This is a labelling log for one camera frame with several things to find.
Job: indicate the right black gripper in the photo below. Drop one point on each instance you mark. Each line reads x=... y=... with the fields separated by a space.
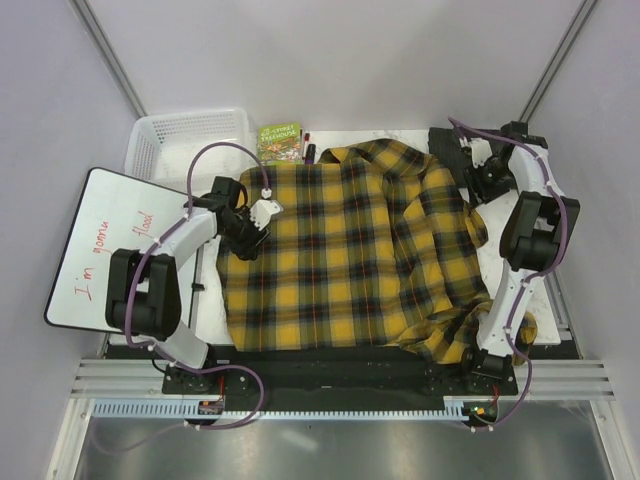
x=478 y=193

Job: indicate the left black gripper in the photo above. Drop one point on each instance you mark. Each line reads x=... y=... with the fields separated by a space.
x=248 y=249

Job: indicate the yellow plaid long sleeve shirt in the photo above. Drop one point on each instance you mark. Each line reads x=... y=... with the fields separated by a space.
x=375 y=246

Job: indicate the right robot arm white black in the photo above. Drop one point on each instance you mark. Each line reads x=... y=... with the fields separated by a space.
x=534 y=239

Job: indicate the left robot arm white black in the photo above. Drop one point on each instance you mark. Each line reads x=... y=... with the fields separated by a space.
x=143 y=293

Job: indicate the folded dark striped shirt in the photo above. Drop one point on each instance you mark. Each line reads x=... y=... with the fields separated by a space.
x=444 y=144

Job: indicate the green treehouse book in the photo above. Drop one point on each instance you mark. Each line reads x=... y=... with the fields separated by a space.
x=280 y=144

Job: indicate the purple highlighter marker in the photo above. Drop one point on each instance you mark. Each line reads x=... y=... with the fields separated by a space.
x=310 y=153

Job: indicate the white plastic basket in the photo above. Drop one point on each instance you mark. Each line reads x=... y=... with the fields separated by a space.
x=162 y=147

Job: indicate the red capped marker pen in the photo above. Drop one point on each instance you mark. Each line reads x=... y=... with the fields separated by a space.
x=304 y=145

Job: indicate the whiteboard with red writing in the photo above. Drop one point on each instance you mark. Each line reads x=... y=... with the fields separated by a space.
x=114 y=211

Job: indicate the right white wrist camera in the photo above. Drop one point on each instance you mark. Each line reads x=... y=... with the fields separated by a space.
x=479 y=149

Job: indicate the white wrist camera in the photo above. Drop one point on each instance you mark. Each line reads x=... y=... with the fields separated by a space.
x=262 y=212
x=479 y=149

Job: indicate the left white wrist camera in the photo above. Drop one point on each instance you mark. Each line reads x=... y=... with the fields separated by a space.
x=262 y=212

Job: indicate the white slotted cable duct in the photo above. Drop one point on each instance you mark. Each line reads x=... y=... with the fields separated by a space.
x=201 y=408

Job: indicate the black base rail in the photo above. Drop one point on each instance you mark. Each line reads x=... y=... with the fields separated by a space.
x=359 y=378

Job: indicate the right aluminium corner post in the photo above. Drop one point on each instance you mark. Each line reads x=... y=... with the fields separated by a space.
x=559 y=56

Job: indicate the aluminium corner post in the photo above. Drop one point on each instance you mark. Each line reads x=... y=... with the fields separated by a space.
x=96 y=32
x=559 y=56

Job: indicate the left aluminium corner post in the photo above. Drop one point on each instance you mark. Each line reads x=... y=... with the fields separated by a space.
x=96 y=32

